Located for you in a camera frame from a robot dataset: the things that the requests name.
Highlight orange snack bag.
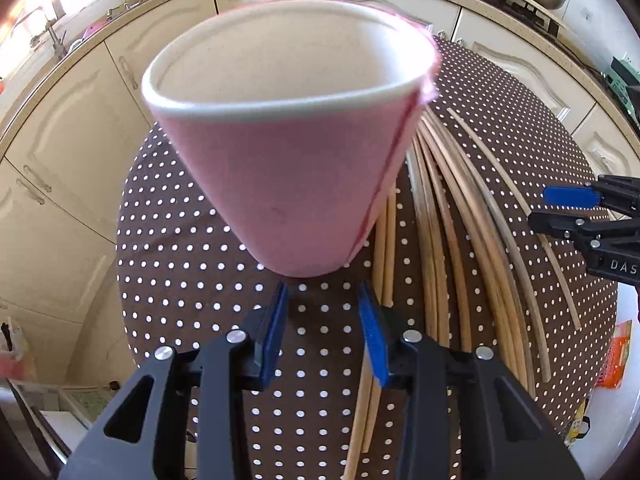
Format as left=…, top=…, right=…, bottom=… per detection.
left=597, top=320, right=632, bottom=389

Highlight pink cup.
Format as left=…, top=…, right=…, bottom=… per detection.
left=141, top=0, right=440, bottom=278

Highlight chrome sink faucet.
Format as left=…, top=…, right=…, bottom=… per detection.
left=29, top=20, right=67, bottom=61

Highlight green electric cooker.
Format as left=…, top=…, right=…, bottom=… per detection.
left=605, top=58, right=639, bottom=127

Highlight cream lower cabinets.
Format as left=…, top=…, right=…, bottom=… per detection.
left=1, top=0, right=639, bottom=384

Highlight brown polka dot tablecloth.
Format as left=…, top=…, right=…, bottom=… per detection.
left=115, top=34, right=620, bottom=480

